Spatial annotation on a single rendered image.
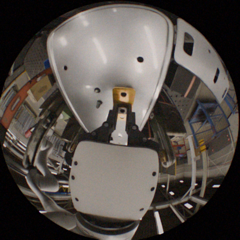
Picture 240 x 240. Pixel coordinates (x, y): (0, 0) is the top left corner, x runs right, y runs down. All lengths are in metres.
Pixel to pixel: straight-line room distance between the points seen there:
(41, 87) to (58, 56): 0.07
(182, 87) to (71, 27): 0.24
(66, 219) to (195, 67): 0.43
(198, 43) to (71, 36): 0.20
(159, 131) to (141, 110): 0.07
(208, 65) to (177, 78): 0.10
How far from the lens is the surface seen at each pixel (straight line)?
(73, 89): 0.17
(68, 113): 0.77
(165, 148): 0.17
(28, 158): 0.24
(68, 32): 0.16
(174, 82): 0.17
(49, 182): 0.52
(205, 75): 0.19
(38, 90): 0.17
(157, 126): 0.19
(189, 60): 0.15
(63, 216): 0.28
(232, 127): 7.91
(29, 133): 0.29
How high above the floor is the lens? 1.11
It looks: 36 degrees down
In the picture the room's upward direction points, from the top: 172 degrees counter-clockwise
